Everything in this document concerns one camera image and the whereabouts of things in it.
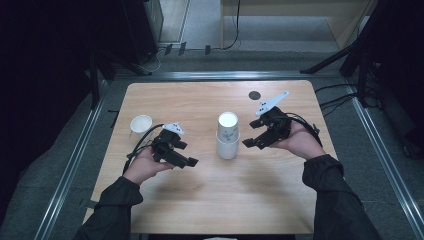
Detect black floor cables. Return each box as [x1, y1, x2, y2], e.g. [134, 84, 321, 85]
[314, 83, 358, 118]

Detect black cabinet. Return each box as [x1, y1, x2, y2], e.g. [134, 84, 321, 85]
[121, 0, 164, 64]

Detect white floor cable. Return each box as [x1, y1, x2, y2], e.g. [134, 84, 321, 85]
[143, 48, 168, 73]

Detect person's right hand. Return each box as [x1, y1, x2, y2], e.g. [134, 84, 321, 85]
[269, 120, 327, 161]

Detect black metal stand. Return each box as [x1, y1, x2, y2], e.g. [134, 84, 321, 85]
[88, 49, 153, 109]

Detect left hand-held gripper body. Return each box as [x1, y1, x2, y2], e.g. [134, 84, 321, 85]
[150, 122, 185, 168]

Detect black hanging cable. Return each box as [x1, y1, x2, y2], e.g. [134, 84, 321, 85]
[222, 0, 242, 51]

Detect black tripod stand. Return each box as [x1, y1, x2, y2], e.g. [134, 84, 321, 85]
[299, 0, 424, 108]

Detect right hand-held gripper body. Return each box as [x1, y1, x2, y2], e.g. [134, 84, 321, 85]
[255, 90, 293, 149]

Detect light wooden furniture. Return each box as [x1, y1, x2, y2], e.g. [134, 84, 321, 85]
[219, 0, 379, 50]

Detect person's left hand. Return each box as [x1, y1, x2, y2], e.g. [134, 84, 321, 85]
[123, 146, 176, 186]

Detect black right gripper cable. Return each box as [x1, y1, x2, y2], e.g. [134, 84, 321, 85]
[286, 112, 324, 148]

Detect metal floor rail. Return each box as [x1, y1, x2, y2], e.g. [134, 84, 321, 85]
[346, 79, 424, 240]
[113, 70, 341, 81]
[33, 79, 108, 240]

